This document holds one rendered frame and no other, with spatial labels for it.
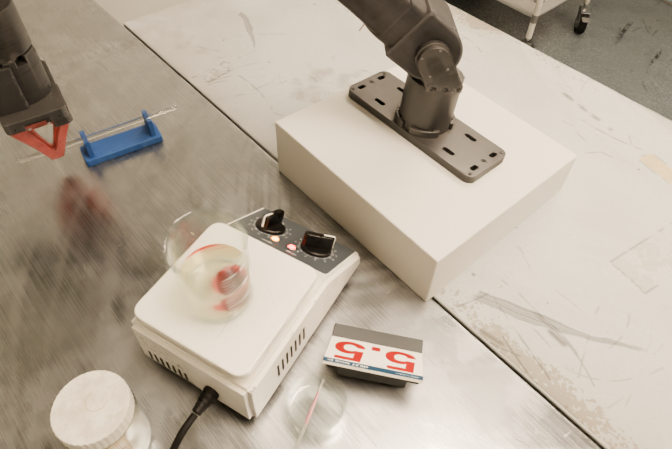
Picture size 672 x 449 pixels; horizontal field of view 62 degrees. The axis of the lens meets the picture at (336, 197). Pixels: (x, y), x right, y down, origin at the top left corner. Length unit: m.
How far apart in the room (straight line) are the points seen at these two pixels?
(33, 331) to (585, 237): 0.61
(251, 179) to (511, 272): 0.33
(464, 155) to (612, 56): 2.24
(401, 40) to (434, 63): 0.04
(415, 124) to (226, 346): 0.33
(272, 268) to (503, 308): 0.25
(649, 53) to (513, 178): 2.34
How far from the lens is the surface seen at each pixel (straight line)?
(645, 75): 2.80
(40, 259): 0.69
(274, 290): 0.50
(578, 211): 0.74
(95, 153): 0.77
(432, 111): 0.63
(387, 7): 0.56
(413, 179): 0.61
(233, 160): 0.73
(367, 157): 0.62
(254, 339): 0.48
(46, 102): 0.68
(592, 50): 2.85
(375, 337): 0.57
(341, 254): 0.58
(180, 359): 0.51
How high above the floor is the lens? 1.41
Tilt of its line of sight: 48 degrees down
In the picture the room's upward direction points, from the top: 2 degrees clockwise
